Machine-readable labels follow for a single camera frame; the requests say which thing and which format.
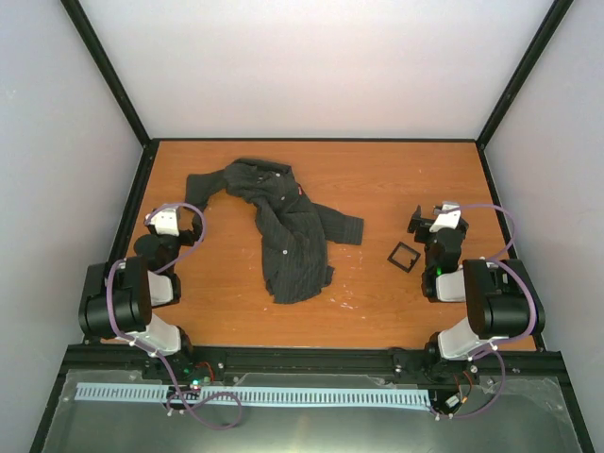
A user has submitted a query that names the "dark pinstriped shirt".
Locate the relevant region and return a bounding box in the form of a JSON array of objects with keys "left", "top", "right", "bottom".
[{"left": 185, "top": 159, "right": 364, "bottom": 305}]

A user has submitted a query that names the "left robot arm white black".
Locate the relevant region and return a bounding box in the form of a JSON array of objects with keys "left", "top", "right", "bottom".
[{"left": 78, "top": 203, "right": 206, "bottom": 380}]

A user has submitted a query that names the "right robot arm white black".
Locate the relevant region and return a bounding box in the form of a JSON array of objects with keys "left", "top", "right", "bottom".
[{"left": 408, "top": 202, "right": 545, "bottom": 381}]

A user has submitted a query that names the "clear plastic sheet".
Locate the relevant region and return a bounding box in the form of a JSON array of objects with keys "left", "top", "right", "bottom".
[{"left": 43, "top": 371, "right": 581, "bottom": 452}]

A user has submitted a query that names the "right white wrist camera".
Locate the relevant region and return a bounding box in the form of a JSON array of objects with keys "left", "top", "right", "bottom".
[{"left": 429, "top": 201, "right": 461, "bottom": 233}]

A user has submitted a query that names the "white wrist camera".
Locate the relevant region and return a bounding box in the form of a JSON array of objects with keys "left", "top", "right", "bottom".
[
  {"left": 429, "top": 201, "right": 461, "bottom": 233},
  {"left": 148, "top": 208, "right": 179, "bottom": 237}
]

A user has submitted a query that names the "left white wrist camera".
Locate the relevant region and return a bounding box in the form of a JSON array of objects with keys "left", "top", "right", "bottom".
[{"left": 148, "top": 208, "right": 179, "bottom": 237}]

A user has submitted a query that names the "black square frame tray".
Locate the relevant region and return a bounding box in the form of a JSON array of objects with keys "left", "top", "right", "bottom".
[{"left": 387, "top": 242, "right": 421, "bottom": 274}]

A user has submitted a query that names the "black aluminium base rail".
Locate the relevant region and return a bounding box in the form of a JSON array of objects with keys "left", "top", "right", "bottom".
[{"left": 65, "top": 344, "right": 565, "bottom": 386}]

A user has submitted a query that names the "black enclosure frame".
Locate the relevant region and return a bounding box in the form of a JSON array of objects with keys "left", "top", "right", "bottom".
[{"left": 29, "top": 0, "right": 595, "bottom": 452}]

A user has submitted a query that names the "light blue slotted cable duct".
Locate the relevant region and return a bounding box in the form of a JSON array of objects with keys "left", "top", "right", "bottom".
[{"left": 74, "top": 382, "right": 430, "bottom": 411}]

